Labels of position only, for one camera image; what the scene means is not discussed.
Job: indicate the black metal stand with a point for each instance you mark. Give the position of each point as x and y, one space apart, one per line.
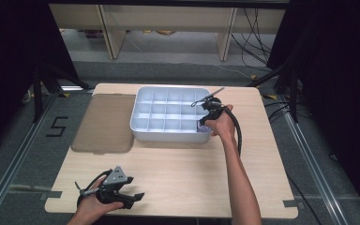
38 100
293 100

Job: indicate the black curtain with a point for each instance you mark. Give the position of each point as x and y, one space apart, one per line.
12 62
337 78

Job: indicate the aluminium floor rail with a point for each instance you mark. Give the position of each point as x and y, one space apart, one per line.
315 168
15 162

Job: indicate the beige wooden desk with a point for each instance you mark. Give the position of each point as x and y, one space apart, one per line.
168 17

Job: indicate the white compartment storage box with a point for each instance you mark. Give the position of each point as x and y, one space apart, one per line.
168 112

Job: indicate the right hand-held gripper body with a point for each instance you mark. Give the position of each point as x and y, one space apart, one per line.
212 108

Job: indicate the person's right hand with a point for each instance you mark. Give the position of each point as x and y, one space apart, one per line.
223 125

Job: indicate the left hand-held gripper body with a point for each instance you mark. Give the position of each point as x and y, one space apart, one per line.
114 184

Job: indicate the translucent brown box lid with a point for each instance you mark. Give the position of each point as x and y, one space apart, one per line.
104 123

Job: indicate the person's left hand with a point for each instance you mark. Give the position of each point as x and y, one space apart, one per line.
92 204

